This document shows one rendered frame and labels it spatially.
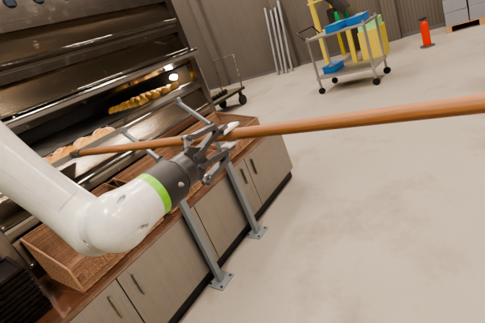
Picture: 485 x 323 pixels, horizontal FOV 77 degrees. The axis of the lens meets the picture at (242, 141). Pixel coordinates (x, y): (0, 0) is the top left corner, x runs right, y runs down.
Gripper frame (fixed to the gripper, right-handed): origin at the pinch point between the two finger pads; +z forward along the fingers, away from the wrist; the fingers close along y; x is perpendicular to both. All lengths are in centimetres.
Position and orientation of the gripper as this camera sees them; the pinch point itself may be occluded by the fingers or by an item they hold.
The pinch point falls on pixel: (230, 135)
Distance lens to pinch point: 78.9
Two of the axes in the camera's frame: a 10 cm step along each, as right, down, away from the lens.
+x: 7.6, -0.7, -6.4
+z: 5.5, -4.6, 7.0
